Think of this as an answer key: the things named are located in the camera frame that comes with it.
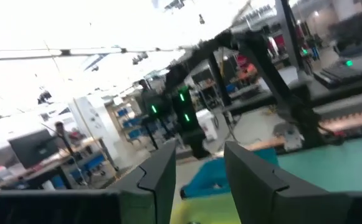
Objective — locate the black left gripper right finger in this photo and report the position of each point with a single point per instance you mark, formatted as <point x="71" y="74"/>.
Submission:
<point x="277" y="208"/>

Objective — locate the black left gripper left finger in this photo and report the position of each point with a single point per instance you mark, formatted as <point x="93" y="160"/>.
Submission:
<point x="106" y="208"/>

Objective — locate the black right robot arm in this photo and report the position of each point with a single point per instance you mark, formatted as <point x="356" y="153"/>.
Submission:
<point x="187" y="105"/>

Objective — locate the blue plastic bin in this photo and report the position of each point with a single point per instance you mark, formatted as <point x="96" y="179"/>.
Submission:
<point x="208" y="177"/>

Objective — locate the wooden background desk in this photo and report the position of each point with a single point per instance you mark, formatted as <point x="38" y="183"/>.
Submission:
<point x="74" y="152"/>

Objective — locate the yellow-green plastic bin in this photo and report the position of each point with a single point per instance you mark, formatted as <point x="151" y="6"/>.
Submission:
<point x="205" y="211"/>

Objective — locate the storage shelf with blue bins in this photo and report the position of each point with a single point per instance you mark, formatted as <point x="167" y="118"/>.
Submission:
<point x="131" y="124"/>

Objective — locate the person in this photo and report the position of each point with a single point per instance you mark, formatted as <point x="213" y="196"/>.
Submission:
<point x="60" y="132"/>
<point x="144" y="84"/>

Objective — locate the black computer monitor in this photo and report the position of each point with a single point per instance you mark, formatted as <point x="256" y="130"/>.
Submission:
<point x="34" y="149"/>

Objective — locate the black ceiling spotlight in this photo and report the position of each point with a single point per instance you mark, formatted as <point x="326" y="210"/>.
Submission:
<point x="140" y="58"/>
<point x="44" y="97"/>

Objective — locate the black equipment case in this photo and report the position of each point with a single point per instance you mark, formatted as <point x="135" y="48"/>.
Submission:
<point x="345" y="73"/>

